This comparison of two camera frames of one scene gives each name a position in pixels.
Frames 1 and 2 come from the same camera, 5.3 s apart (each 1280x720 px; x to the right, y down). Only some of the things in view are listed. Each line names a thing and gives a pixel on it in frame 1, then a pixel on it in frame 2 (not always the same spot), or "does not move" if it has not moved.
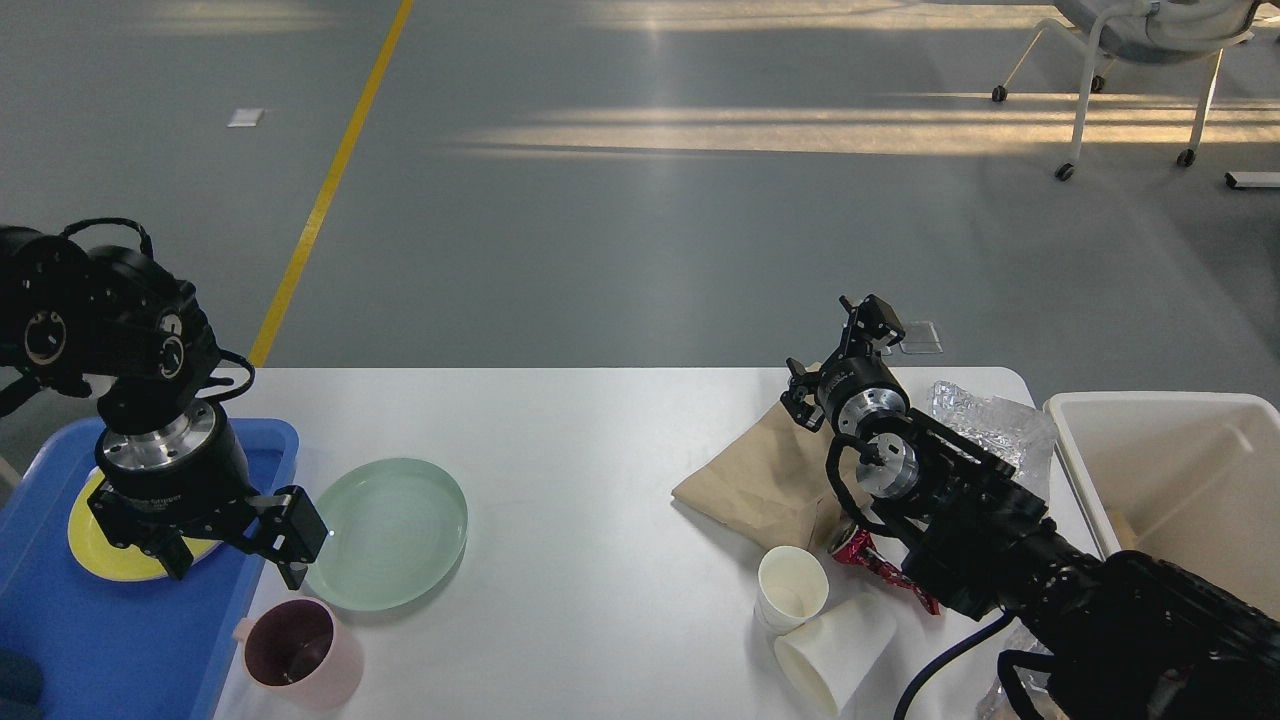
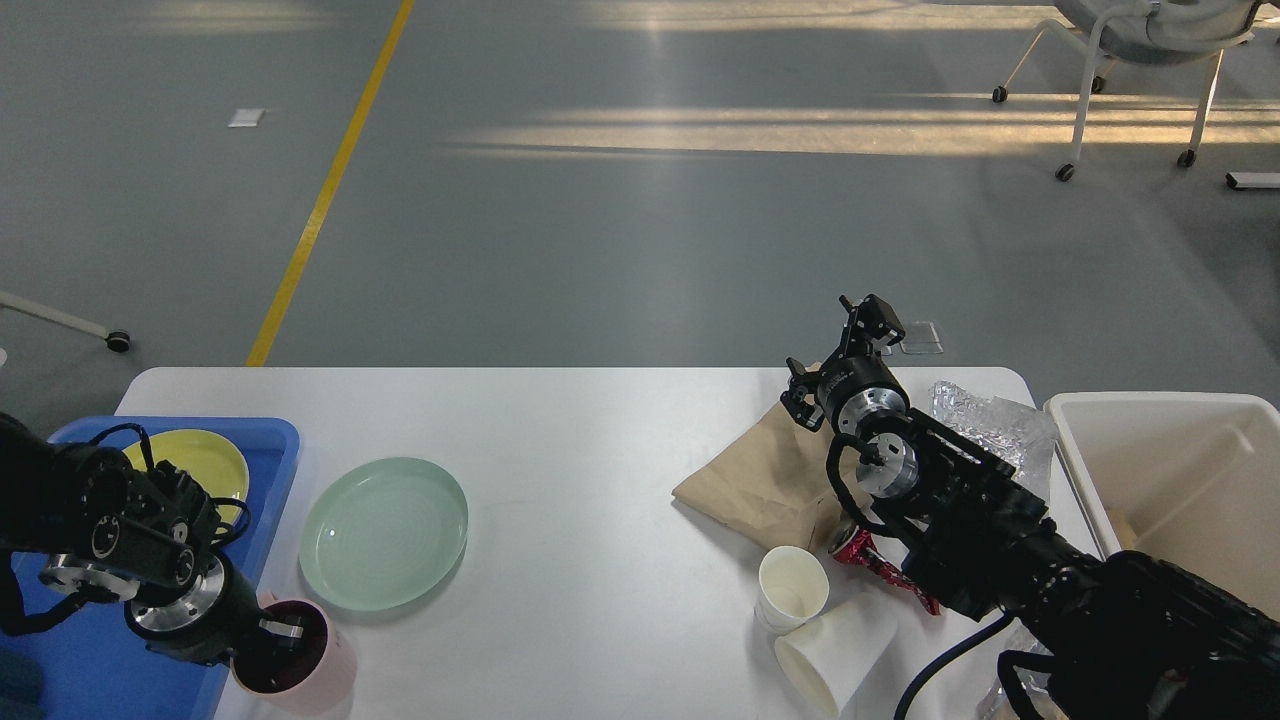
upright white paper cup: [791, 587] does not move
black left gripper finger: [296, 533] to [272, 641]
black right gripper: [856, 384] does not move
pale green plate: [395, 529] does not move
